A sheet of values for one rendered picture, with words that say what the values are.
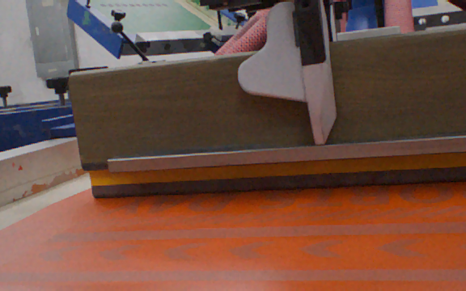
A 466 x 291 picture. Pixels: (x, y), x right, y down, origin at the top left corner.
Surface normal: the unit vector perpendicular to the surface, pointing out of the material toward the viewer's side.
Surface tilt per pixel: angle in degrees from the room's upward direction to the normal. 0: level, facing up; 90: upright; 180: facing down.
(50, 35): 90
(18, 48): 90
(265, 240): 0
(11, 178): 90
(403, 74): 92
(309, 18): 102
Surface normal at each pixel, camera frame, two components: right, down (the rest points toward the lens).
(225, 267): -0.11, -0.99
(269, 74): -0.29, 0.04
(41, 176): 0.96, -0.07
